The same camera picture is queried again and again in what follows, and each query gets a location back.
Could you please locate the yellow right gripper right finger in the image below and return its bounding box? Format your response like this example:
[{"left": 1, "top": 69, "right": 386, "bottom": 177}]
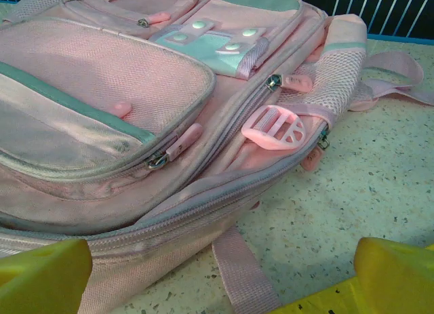
[{"left": 281, "top": 237, "right": 434, "bottom": 314}]

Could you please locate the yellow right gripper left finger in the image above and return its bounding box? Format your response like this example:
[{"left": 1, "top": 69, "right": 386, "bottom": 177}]
[{"left": 0, "top": 238, "right": 93, "bottom": 314}]

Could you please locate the pink student backpack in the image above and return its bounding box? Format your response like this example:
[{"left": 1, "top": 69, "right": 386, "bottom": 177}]
[{"left": 0, "top": 0, "right": 434, "bottom": 314}]

